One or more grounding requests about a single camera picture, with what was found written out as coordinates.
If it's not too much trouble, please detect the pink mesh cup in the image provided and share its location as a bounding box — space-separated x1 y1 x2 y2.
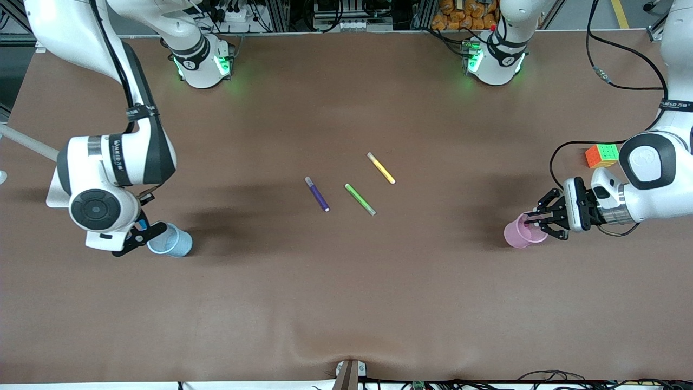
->
504 211 549 249

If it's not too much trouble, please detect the blue mesh cup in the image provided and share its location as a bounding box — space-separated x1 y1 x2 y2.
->
146 223 193 258

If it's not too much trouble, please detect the colourful puzzle cube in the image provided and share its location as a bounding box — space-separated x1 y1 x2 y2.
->
585 143 621 169

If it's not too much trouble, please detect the white desk lamp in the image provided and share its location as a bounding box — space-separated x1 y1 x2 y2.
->
0 123 72 209

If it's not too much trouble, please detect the yellow marker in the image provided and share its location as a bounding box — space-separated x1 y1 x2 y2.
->
367 152 396 185

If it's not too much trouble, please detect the purple marker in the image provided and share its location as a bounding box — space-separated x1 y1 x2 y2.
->
304 177 330 212

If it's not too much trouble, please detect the green marker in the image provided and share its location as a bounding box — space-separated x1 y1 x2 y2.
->
345 184 377 216

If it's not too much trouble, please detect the orange snack bag pile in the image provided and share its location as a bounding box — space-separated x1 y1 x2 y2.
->
432 0 504 31

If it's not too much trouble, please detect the white power strip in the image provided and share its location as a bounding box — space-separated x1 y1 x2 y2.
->
214 5 255 23

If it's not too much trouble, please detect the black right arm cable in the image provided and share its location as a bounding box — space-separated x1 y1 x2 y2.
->
89 0 159 136

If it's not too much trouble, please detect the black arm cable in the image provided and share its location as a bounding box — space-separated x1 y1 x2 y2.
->
549 0 669 239
89 0 159 136

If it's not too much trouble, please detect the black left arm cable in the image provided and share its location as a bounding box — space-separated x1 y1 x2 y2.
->
549 0 669 239

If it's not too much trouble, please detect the black cable bundle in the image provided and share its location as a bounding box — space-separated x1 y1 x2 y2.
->
517 370 693 390

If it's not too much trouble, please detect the metal table edge bracket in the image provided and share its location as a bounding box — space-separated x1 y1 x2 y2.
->
335 359 368 390

